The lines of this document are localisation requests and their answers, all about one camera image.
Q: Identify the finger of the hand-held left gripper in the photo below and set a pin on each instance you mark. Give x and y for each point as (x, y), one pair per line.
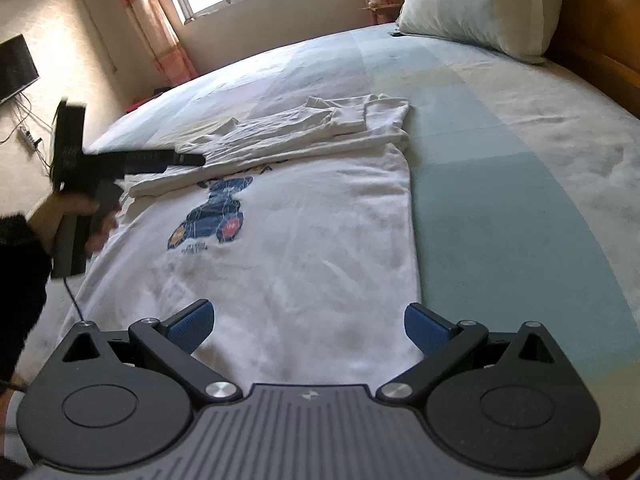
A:
(165, 159)

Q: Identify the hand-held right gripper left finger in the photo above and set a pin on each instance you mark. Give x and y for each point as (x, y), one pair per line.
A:
(192, 327)

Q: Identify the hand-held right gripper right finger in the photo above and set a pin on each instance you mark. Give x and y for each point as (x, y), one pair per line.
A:
(425, 329)

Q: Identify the white printed t-shirt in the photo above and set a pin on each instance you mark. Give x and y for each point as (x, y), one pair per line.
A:
(300, 240)

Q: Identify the person's left forearm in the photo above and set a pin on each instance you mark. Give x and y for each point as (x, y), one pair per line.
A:
(20, 285)

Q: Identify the person's left hand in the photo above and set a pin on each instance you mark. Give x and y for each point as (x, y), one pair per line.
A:
(50, 215)

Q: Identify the power strip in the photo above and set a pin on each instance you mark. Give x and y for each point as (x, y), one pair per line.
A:
(30, 137)

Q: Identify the red object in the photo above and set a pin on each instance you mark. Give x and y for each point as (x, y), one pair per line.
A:
(135, 106)

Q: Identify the patchwork bed sheet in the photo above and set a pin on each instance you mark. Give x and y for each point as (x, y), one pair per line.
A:
(500, 170)

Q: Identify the pale green pillow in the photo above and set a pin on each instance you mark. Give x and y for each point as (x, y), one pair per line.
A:
(480, 5)

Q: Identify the wooden headboard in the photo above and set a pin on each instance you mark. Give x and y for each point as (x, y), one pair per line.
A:
(600, 25)

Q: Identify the wall television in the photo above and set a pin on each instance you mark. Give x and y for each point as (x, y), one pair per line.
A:
(17, 67)

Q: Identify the white wall pipe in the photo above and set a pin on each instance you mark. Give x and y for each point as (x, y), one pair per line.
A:
(100, 30)

